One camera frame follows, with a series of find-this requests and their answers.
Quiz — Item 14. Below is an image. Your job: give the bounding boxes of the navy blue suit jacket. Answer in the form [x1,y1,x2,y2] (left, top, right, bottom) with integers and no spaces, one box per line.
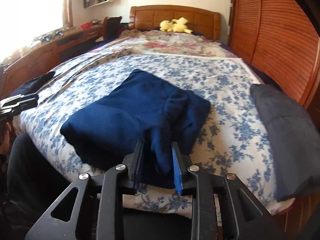
[60,69,210,189]

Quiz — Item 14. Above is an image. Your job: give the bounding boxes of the person's left hand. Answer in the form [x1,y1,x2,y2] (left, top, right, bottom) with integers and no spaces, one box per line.
[0,122,11,155]

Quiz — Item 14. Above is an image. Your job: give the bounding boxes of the folded black garment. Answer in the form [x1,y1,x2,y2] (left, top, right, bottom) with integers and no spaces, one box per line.
[9,71,55,97]

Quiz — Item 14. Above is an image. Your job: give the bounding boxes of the long wooden desk cabinet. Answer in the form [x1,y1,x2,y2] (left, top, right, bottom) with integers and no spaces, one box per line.
[1,25,102,99]

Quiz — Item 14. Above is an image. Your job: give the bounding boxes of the person's dark trouser leg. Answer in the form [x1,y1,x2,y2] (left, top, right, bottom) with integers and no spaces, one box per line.
[4,132,101,240]

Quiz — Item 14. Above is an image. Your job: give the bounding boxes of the blue floral bed sheet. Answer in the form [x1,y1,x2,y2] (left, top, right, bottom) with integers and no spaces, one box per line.
[13,47,294,215]

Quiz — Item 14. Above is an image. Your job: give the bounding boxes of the black devices on desk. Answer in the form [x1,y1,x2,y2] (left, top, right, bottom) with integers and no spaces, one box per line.
[35,29,64,43]

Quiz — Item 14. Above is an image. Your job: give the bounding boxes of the folded dark grey garment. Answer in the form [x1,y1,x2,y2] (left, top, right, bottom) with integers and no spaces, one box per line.
[250,84,319,202]

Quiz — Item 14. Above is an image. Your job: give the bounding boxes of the dark wooden chair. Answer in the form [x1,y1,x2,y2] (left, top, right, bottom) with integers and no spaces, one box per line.
[102,16,122,40]

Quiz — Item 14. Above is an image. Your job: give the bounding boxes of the pink floral quilt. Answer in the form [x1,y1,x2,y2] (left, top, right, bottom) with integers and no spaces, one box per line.
[91,29,236,58]

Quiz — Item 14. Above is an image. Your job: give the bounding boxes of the yellow plush toy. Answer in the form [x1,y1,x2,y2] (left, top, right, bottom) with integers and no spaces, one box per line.
[159,17,193,34]

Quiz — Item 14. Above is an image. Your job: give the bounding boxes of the wooden bed headboard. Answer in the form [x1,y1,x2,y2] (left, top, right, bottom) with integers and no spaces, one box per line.
[129,5,221,41]

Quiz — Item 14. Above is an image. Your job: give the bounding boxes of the wooden louvered wardrobe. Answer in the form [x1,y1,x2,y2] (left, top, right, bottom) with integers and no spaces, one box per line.
[229,0,319,108]

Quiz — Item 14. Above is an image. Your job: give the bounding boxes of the window with wooden frame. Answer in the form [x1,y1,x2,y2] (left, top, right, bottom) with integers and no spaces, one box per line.
[1,0,73,64]

